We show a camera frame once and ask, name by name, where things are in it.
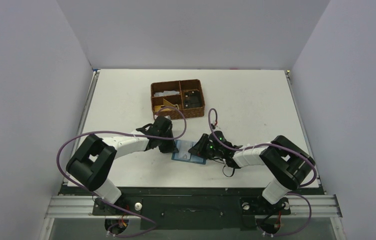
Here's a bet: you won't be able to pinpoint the blue leather card holder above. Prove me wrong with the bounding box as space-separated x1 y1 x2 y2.
171 139 206 165

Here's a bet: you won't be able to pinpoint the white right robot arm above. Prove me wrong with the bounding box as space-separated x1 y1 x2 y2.
189 130 316 205

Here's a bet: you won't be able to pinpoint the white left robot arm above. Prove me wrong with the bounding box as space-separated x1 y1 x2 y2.
66 116 178 204

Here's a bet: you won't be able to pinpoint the gold card in basket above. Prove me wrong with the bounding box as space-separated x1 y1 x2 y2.
153 105 165 112

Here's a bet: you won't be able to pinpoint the silver cards in basket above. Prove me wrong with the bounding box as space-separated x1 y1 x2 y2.
153 90 180 97

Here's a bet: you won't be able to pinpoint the brown woven divided basket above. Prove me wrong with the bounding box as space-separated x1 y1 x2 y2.
150 79 205 120

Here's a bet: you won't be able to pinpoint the black items in basket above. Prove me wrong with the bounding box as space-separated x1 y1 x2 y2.
183 90 203 109

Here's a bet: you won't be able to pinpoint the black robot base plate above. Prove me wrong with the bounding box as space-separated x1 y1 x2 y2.
59 186 291 230

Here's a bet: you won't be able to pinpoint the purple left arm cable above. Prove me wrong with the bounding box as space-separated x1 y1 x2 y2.
56 105 188 239

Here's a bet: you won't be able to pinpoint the aluminium frame rail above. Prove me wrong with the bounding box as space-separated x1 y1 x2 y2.
45 195 342 219

